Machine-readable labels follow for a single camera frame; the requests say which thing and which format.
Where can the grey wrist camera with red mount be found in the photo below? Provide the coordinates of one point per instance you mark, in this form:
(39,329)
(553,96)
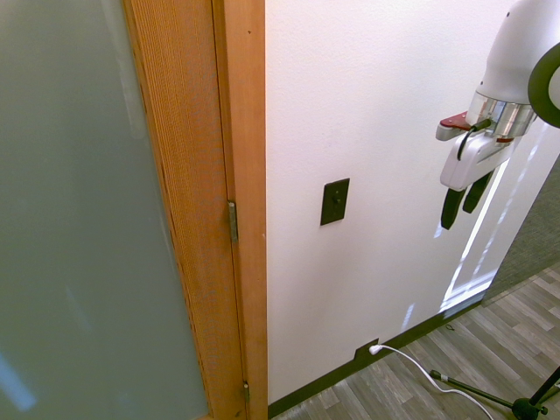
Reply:
(451,126)

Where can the grey fabric partition panel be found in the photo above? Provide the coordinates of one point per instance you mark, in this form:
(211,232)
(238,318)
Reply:
(531,245)

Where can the small metal door hinge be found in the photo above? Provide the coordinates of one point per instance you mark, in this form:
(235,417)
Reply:
(246,391)

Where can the black tripod stand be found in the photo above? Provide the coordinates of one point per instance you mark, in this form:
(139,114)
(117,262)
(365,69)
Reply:
(503,391)

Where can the black wall baseboard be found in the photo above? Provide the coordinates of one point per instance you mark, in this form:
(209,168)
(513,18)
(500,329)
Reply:
(372,354)

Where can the wooden door with frosted glass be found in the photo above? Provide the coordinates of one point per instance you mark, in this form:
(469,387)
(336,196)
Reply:
(100,210)

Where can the large metal door hinge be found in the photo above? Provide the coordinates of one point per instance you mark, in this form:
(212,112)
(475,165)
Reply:
(233,221)

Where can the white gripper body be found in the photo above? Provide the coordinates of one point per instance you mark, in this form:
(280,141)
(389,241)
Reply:
(466,159)

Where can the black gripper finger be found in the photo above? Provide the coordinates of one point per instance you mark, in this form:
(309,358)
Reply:
(450,207)
(474,194)

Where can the wooden door frame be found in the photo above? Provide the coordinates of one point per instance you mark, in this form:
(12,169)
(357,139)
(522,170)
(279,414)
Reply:
(245,175)

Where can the dark light switch plate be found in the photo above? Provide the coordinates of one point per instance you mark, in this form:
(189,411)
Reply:
(334,202)

